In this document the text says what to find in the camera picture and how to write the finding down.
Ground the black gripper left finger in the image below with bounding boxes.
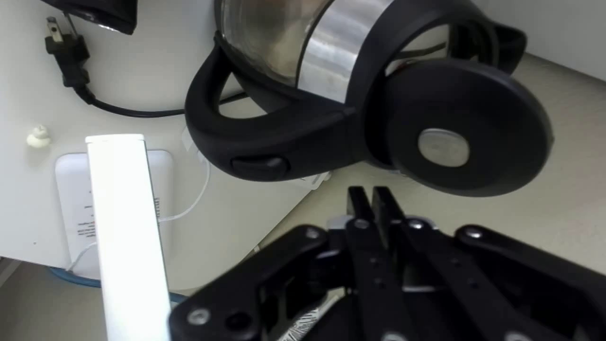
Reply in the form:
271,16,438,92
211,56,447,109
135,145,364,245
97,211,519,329
169,186,406,341

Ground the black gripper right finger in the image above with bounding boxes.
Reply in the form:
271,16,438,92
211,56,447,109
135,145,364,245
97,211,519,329
374,186,606,341

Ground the stainless steel electric kettle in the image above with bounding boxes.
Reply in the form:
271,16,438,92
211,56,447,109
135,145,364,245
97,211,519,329
184,0,557,200

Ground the white flat bar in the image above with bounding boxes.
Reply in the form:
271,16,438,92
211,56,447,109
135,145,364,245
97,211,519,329
84,132,175,341

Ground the white power adapter box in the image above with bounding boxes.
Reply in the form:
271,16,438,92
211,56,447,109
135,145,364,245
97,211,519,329
54,149,177,281

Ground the white popcorn kernel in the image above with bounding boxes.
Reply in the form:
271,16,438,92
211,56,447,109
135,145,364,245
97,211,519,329
25,126,54,152

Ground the thin white cable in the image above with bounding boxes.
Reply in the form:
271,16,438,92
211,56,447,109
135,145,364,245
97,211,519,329
65,154,215,275

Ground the blue cable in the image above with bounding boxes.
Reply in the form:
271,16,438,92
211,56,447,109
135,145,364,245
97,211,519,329
48,266,186,304

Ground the black kettle power cord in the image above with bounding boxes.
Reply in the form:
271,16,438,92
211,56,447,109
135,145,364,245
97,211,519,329
42,16,252,122

